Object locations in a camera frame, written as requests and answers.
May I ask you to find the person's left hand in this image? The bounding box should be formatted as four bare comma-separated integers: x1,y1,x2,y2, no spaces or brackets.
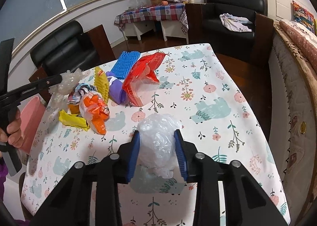
1,109,24,148

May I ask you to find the clear plastic bag on table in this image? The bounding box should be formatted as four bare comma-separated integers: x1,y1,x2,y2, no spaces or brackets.
128,0,147,10

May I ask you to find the floral bear tablecloth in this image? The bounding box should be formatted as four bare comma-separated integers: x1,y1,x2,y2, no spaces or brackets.
21,44,291,223

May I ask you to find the orange white snack wrapper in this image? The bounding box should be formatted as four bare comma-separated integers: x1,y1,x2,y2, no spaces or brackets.
79,91,110,135

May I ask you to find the white cloth on armchair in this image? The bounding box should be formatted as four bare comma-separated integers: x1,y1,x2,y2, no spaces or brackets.
219,13,252,33

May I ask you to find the pink plastic trash bin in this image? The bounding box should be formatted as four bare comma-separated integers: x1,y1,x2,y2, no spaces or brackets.
20,96,46,155

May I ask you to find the black leather armchair right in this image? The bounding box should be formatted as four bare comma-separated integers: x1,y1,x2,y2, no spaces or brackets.
185,0,273,65

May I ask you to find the bed with floral quilt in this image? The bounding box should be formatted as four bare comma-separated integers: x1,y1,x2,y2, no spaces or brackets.
269,19,316,225

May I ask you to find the checkered cloth side table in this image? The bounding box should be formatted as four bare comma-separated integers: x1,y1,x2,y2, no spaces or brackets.
115,3,188,41

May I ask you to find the orange fruit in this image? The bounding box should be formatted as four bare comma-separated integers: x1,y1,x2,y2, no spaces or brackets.
162,0,168,6

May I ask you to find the purple foam piece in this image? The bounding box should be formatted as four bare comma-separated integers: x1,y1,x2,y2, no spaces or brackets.
106,72,128,105

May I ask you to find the colourful striped pillow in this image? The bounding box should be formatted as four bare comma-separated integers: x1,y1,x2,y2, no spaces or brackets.
292,1,315,33

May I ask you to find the yellow plastic wrapper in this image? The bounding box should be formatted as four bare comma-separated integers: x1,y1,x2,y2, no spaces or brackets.
59,110,90,131

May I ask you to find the black leather armchair left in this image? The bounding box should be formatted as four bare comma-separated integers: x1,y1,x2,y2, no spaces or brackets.
29,20,116,82

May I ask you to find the white wooden headboard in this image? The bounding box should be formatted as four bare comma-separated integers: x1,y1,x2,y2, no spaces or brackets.
267,0,308,21

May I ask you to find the clear bubble wrap piece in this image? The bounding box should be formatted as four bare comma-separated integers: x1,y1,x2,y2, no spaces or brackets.
48,68,85,109

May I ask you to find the colourful patterned wrapper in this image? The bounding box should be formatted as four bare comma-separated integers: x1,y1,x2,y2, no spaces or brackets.
67,83,97,105

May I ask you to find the white plastic bag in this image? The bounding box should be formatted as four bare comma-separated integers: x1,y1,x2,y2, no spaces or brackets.
137,113,182,179

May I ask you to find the black leather armchair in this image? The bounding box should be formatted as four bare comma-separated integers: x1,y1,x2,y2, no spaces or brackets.
29,20,116,82
185,0,273,65

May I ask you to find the red plastic bag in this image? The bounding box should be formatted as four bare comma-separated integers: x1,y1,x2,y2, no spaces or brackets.
122,52,166,107

